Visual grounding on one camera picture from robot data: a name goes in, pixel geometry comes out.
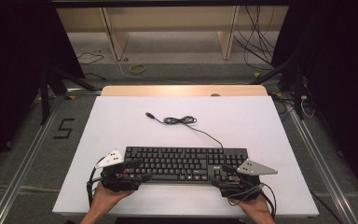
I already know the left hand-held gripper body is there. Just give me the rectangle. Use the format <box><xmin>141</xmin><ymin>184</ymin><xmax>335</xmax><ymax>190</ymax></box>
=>
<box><xmin>94</xmin><ymin>148</ymin><xmax>142</xmax><ymax>193</ymax></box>

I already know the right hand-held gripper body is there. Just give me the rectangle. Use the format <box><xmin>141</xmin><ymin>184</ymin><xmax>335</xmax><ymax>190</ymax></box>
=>
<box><xmin>220</xmin><ymin>159</ymin><xmax>279</xmax><ymax>199</ymax></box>

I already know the black computer keyboard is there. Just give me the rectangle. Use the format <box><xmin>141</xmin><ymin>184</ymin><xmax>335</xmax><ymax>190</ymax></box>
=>
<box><xmin>124</xmin><ymin>146</ymin><xmax>250</xmax><ymax>185</ymax></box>

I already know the black keyboard cable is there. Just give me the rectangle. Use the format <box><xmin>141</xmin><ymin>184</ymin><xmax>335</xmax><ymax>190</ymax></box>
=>
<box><xmin>145</xmin><ymin>111</ymin><xmax>225</xmax><ymax>149</ymax></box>

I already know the person's left hand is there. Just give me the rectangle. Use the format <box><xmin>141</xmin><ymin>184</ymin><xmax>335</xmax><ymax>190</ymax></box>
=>
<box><xmin>89</xmin><ymin>181</ymin><xmax>135</xmax><ymax>216</ymax></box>

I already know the person's right hand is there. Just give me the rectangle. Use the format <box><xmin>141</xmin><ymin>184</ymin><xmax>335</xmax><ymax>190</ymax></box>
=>
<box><xmin>235</xmin><ymin>193</ymin><xmax>275</xmax><ymax>219</ymax></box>

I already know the light wooden table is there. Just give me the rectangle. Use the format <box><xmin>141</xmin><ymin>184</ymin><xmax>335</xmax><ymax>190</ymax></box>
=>
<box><xmin>101</xmin><ymin>85</ymin><xmax>269</xmax><ymax>98</ymax></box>

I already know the black tripod stand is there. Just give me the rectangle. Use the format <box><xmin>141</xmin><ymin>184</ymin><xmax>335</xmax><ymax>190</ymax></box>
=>
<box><xmin>37</xmin><ymin>66</ymin><xmax>98</xmax><ymax>126</ymax></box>
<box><xmin>251</xmin><ymin>55</ymin><xmax>306</xmax><ymax>121</ymax></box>

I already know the yellow tape roll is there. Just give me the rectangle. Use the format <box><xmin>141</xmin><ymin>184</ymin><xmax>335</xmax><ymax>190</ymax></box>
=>
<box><xmin>129</xmin><ymin>63</ymin><xmax>146</xmax><ymax>76</ymax></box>

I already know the black curtain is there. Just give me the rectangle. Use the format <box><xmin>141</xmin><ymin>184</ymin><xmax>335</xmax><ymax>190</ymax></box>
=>
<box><xmin>270</xmin><ymin>0</ymin><xmax>358</xmax><ymax>200</ymax></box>
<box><xmin>0</xmin><ymin>0</ymin><xmax>86</xmax><ymax>182</ymax></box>

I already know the light wooden shelf unit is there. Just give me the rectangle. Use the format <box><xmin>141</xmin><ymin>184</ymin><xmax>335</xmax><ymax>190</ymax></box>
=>
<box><xmin>55</xmin><ymin>6</ymin><xmax>290</xmax><ymax>62</ymax></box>

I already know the black overhead bar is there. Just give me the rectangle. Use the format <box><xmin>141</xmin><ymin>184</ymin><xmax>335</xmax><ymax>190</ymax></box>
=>
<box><xmin>50</xmin><ymin>0</ymin><xmax>293</xmax><ymax>9</ymax></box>

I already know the left hand-held gripper cable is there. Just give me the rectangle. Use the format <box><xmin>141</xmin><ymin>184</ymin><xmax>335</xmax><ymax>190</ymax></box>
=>
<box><xmin>86</xmin><ymin>157</ymin><xmax>107</xmax><ymax>207</ymax></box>

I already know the metal floor rail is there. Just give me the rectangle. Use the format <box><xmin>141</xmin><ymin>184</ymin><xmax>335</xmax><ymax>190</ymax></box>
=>
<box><xmin>282</xmin><ymin>98</ymin><xmax>358</xmax><ymax>224</ymax></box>
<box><xmin>0</xmin><ymin>96</ymin><xmax>67</xmax><ymax>224</ymax></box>

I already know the tangle of cables by stand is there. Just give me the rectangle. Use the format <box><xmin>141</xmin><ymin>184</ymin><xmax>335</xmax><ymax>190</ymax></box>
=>
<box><xmin>270</xmin><ymin>91</ymin><xmax>317</xmax><ymax>119</ymax></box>

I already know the white floor cable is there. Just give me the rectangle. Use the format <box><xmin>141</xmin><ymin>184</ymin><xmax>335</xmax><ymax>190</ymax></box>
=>
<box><xmin>114</xmin><ymin>58</ymin><xmax>254</xmax><ymax>86</ymax></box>

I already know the beige floor cable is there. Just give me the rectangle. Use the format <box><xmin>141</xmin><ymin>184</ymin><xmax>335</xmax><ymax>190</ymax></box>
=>
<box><xmin>0</xmin><ymin>185</ymin><xmax>61</xmax><ymax>193</ymax></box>

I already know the thin black floor cable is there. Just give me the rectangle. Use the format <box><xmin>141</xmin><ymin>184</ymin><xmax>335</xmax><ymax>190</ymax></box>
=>
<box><xmin>76</xmin><ymin>51</ymin><xmax>105</xmax><ymax>66</ymax></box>

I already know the bundle of black floor cables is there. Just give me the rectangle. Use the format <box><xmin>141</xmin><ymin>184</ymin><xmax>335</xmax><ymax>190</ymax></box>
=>
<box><xmin>232</xmin><ymin>6</ymin><xmax>277</xmax><ymax>72</ymax></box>

